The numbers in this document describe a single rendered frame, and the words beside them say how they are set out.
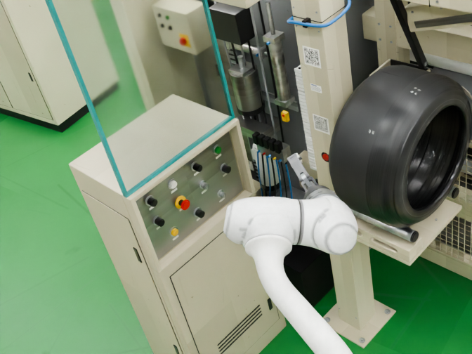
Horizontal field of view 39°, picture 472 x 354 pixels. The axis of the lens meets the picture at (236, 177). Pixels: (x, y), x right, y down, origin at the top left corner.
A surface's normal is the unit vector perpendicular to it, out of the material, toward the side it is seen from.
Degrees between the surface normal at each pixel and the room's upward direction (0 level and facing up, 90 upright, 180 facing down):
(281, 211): 28
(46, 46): 90
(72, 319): 0
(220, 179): 90
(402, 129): 53
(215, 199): 90
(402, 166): 85
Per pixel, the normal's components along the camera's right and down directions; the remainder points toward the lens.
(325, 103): -0.69, 0.55
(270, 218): 0.09, -0.45
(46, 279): -0.19, -0.76
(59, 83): 0.80, 0.25
